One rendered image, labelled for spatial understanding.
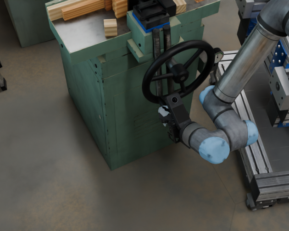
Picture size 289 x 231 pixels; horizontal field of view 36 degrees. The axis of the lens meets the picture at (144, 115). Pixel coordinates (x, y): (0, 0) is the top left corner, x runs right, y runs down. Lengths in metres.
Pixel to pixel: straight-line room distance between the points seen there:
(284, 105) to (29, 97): 1.47
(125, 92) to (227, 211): 0.80
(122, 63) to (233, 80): 0.50
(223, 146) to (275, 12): 0.38
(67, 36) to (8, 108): 1.08
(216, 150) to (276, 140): 0.97
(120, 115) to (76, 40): 0.48
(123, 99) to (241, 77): 0.65
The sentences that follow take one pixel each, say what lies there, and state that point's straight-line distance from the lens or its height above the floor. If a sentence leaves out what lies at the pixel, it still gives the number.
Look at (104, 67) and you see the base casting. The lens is 1.61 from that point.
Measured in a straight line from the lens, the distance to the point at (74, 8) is 1.59.
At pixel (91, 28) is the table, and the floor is 0.90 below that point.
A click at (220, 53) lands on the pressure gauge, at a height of 0.67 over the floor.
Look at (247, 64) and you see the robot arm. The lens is 1.27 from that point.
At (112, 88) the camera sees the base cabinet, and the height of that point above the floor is 0.64.
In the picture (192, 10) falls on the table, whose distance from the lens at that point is 1.65.
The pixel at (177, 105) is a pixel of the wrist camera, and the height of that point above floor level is 0.87.
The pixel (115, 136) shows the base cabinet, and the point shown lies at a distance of 1.99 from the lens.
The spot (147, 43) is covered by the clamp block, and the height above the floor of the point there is 0.93.
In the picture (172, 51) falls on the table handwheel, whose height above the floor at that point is 0.95.
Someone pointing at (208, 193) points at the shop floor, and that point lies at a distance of 2.21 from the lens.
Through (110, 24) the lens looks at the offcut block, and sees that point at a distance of 1.51.
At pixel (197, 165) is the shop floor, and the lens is 2.27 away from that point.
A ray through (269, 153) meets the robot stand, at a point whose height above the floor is 0.21.
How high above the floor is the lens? 1.97
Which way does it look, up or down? 54 degrees down
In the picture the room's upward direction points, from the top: 1 degrees clockwise
